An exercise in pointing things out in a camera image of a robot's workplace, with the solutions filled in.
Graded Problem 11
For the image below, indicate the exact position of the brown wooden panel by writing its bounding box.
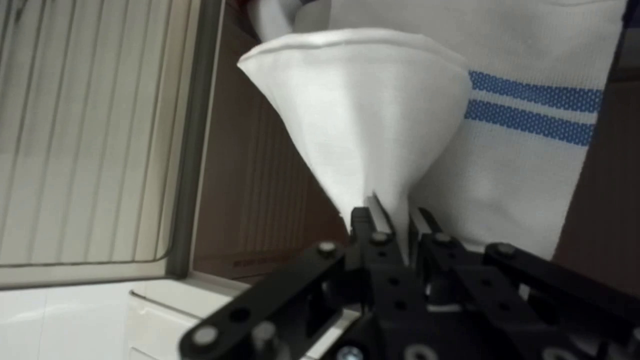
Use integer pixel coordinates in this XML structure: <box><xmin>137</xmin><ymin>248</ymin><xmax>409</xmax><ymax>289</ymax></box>
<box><xmin>191</xmin><ymin>0</ymin><xmax>353</xmax><ymax>287</ymax></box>

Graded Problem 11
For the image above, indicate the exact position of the white cloth with blue stripes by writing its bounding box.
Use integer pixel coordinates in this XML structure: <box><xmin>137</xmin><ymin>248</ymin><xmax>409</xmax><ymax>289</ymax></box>
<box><xmin>253</xmin><ymin>0</ymin><xmax>630</xmax><ymax>264</ymax></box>

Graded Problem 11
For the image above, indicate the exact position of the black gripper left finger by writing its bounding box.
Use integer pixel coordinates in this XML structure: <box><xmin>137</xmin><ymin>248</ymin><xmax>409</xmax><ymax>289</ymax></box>
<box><xmin>179</xmin><ymin>194</ymin><xmax>419</xmax><ymax>360</ymax></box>

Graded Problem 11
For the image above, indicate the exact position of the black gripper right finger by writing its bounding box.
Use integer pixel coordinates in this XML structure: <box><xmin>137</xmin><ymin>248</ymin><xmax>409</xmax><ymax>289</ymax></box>
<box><xmin>406</xmin><ymin>207</ymin><xmax>640</xmax><ymax>360</ymax></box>

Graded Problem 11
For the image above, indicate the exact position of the white slatted blind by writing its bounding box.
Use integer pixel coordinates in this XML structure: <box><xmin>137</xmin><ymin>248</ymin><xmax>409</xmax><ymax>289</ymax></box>
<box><xmin>0</xmin><ymin>0</ymin><xmax>202</xmax><ymax>268</ymax></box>

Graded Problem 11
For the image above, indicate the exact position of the grey frame post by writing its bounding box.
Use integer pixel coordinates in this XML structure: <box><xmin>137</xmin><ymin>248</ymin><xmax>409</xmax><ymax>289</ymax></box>
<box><xmin>164</xmin><ymin>0</ymin><xmax>229</xmax><ymax>280</ymax></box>

